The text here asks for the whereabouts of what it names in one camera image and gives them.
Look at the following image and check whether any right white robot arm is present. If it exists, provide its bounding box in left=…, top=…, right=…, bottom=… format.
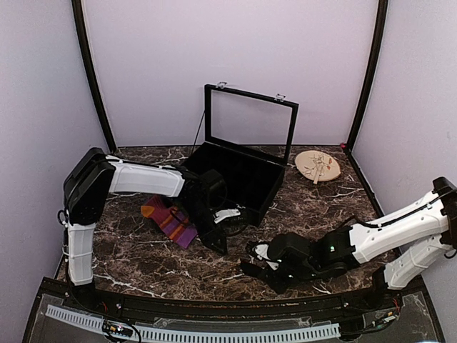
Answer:
left=241, top=177, right=456, bottom=310

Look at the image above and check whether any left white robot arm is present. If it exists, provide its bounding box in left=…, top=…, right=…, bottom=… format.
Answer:
left=58, top=147, right=241, bottom=312

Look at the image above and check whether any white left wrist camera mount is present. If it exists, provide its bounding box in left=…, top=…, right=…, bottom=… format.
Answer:
left=214, top=209, right=241, bottom=224

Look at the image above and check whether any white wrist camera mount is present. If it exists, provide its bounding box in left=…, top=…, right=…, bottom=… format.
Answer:
left=214, top=209, right=241, bottom=224
left=246, top=242, right=280, bottom=271

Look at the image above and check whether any black frame post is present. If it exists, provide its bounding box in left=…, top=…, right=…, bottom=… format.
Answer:
left=346, top=0, right=389, bottom=153
left=71, top=0, right=117, bottom=152

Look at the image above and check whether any black left frame post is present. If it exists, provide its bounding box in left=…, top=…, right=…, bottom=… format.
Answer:
left=71, top=0, right=117, bottom=152

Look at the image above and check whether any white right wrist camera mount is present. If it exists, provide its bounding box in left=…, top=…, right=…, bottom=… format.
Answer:
left=246, top=242, right=280, bottom=271

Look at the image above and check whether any purple orange striped sock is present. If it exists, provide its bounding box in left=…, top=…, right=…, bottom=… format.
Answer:
left=141, top=194, right=198, bottom=249

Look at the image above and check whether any black right frame post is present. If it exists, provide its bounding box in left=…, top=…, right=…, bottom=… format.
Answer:
left=346, top=0, right=389, bottom=153

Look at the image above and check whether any black display case box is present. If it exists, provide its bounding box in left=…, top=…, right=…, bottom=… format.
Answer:
left=184, top=84, right=299, bottom=226

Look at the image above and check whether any white slotted cable duct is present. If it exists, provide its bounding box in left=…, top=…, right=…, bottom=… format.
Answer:
left=45, top=305, right=341, bottom=342

